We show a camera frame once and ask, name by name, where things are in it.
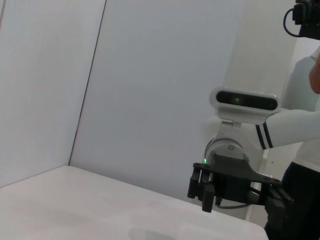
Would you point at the person white shirt dark trousers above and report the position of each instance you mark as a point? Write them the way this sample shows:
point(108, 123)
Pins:
point(300, 200)

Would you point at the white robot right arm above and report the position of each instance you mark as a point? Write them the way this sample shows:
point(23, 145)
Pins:
point(295, 130)

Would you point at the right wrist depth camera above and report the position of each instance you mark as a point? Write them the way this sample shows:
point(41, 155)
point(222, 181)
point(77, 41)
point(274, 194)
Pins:
point(250, 115)

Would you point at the black mounted device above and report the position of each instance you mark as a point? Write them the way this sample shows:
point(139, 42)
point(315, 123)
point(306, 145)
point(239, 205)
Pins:
point(310, 27)

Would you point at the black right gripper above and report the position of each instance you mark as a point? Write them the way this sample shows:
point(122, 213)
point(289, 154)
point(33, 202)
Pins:
point(232, 182)

